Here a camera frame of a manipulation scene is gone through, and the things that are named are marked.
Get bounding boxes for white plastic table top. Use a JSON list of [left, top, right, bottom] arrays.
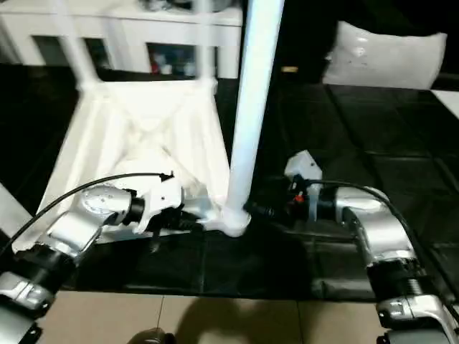
[[14, 77, 252, 248]]

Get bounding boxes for white plastic table leg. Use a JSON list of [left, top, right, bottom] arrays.
[[226, 0, 285, 212], [194, 0, 216, 83], [47, 0, 98, 87], [0, 183, 33, 237]]

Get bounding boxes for black robot foot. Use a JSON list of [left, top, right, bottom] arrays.
[[129, 328, 176, 344]]

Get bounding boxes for light grey cushion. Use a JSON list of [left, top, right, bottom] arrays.
[[323, 20, 447, 90]]

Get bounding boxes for black tall cabinet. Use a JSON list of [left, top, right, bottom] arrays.
[[240, 0, 459, 83]]

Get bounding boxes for white glass-door cabinet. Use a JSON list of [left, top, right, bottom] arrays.
[[0, 0, 243, 78]]

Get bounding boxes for grey carry case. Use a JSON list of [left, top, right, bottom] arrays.
[[140, 0, 237, 11]]

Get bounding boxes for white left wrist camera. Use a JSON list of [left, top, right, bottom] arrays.
[[136, 172, 186, 231]]

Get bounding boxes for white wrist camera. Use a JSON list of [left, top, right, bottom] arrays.
[[136, 172, 186, 231], [283, 150, 322, 219]]

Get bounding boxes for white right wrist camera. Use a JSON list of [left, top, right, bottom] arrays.
[[283, 150, 322, 219]]

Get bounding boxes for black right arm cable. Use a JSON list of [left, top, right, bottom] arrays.
[[308, 183, 431, 244]]

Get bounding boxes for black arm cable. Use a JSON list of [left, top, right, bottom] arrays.
[[0, 172, 176, 252], [308, 183, 431, 244]]

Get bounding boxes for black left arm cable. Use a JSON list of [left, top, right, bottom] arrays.
[[0, 172, 176, 252]]

